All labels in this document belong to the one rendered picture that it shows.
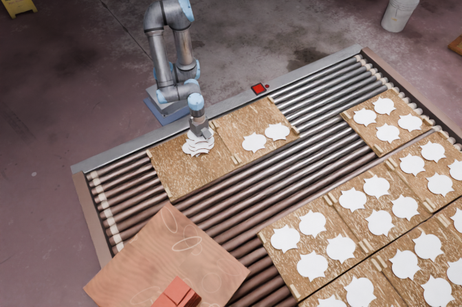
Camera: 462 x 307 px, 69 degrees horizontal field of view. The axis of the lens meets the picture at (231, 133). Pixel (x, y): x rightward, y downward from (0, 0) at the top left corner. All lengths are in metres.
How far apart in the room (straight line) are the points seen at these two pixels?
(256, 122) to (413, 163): 0.90
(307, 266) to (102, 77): 2.84
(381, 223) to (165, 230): 1.05
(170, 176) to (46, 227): 1.45
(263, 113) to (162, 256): 1.01
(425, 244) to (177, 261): 1.17
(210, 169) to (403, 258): 1.02
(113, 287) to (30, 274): 1.43
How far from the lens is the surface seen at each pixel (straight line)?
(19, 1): 4.90
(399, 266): 1.82
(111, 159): 2.01
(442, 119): 2.36
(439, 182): 2.10
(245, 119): 2.02
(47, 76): 4.03
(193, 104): 1.62
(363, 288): 1.73
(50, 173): 3.27
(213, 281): 1.55
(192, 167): 1.86
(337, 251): 1.74
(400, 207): 1.93
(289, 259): 1.69
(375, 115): 2.20
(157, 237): 1.62
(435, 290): 1.86
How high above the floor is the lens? 2.56
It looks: 56 degrees down
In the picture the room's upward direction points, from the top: straight up
